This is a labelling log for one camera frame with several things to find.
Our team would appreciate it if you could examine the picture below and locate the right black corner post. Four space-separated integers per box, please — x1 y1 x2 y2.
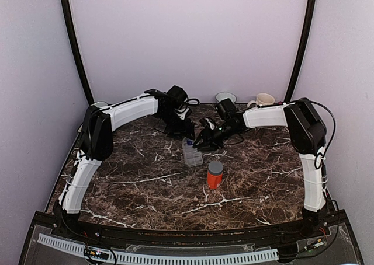
283 0 316 102

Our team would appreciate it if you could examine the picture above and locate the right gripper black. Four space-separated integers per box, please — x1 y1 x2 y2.
193 122 240 151

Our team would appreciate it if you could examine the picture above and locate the red pill bottle grey cap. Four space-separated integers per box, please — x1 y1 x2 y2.
206 161 223 189

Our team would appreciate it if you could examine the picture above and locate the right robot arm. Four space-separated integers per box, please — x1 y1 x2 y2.
193 98 331 238

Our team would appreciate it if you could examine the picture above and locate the green ceramic bowl left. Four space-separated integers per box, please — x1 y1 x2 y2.
93 102 108 108

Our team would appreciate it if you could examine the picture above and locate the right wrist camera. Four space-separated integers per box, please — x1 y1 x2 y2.
199 117 217 130

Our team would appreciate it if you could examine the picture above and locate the white ceramic bowl back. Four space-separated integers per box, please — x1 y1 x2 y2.
215 92 237 103

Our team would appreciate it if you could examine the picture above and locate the black corner post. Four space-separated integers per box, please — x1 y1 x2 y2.
283 0 316 102
60 0 94 105

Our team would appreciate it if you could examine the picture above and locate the white slotted cable duct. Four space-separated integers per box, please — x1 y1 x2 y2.
37 233 279 264

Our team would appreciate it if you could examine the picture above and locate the cream ceramic mug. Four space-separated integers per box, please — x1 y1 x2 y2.
247 93 275 108

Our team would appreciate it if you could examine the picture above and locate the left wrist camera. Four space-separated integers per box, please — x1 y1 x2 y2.
175 98 200 120

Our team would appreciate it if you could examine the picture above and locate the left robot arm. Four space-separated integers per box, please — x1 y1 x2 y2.
53 85 200 239

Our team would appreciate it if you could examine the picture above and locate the black front rail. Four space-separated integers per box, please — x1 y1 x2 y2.
29 212 351 251

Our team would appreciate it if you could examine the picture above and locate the left black corner post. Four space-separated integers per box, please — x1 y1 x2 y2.
60 0 94 105

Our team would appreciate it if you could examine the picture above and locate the clear plastic pill organizer box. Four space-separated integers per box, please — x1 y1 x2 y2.
182 138 203 167

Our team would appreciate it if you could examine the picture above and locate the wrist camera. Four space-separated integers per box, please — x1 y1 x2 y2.
175 98 200 120
199 117 217 130

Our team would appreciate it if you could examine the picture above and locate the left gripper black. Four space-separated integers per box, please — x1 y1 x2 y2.
159 109 196 141

